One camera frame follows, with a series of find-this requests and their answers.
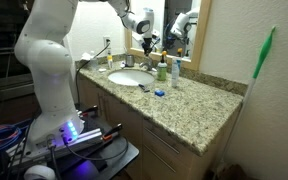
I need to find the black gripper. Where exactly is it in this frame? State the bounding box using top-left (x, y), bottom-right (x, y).
top-left (141, 36), bottom-right (154, 57)

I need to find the chrome sink faucet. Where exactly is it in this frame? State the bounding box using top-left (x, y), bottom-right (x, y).
top-left (139, 54), bottom-right (159, 72)

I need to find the steel cup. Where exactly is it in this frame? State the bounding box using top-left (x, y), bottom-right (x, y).
top-left (124, 53), bottom-right (136, 68)

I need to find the green pump soap bottle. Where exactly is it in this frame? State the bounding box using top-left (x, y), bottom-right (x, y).
top-left (156, 54), bottom-right (169, 82)

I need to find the white oval sink basin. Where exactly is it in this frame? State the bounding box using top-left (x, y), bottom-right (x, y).
top-left (107, 68), bottom-right (156, 87)

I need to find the tall white standing tube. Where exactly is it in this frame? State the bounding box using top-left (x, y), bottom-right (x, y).
top-left (170, 56), bottom-right (183, 89)

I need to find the small bottle yellow collar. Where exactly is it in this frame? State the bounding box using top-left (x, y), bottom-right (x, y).
top-left (106, 54), bottom-right (114, 70)

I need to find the small blue floss box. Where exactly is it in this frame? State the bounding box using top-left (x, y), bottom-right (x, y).
top-left (154, 88), bottom-right (166, 98)

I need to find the clear plastic bottle white cap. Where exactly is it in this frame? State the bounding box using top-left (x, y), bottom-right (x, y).
top-left (88, 50), bottom-right (99, 71)

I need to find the white paper packet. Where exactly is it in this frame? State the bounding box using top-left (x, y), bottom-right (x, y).
top-left (80, 51), bottom-right (93, 62)

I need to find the granite vanity cabinet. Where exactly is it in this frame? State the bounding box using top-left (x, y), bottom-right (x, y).
top-left (76, 73), bottom-right (242, 180)

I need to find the orange black clamp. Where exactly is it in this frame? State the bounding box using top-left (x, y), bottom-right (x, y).
top-left (101, 122), bottom-right (124, 141)
top-left (79, 104), bottom-right (99, 118)

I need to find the black robot platform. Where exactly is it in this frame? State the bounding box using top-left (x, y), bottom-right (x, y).
top-left (48, 109), bottom-right (141, 180)

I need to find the green white broom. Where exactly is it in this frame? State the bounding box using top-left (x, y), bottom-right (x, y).
top-left (216, 25), bottom-right (278, 168)

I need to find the white round device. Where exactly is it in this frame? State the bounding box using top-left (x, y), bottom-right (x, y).
top-left (23, 164), bottom-right (57, 180)

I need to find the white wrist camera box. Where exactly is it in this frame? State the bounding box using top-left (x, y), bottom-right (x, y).
top-left (131, 29), bottom-right (162, 44)

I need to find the white wall outlet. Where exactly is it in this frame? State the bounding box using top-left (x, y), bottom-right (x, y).
top-left (102, 35), bottom-right (113, 51)

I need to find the wood framed wall mirror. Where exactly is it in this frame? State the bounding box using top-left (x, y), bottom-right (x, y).
top-left (123, 0), bottom-right (213, 71)

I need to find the black power cord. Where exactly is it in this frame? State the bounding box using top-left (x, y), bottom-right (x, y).
top-left (75, 41), bottom-right (111, 105)

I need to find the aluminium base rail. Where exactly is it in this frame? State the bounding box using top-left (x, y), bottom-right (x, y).
top-left (6, 127), bottom-right (120, 168)

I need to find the black base cable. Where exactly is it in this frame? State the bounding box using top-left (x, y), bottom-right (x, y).
top-left (45, 134), bottom-right (64, 180)
top-left (61, 134), bottom-right (130, 162)

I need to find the blue orange cable bundle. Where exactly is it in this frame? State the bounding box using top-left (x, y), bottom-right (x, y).
top-left (0, 118), bottom-right (35, 156)

